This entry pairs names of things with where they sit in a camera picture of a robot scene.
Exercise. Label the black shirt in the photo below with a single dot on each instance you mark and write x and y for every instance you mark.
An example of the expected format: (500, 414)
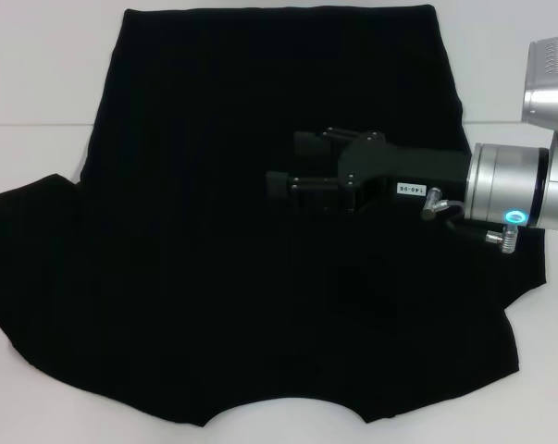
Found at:
(190, 208)

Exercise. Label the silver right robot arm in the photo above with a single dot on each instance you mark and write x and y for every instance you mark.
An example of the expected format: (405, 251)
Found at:
(500, 185)

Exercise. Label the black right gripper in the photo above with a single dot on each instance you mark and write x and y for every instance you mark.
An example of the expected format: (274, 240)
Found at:
(412, 171)

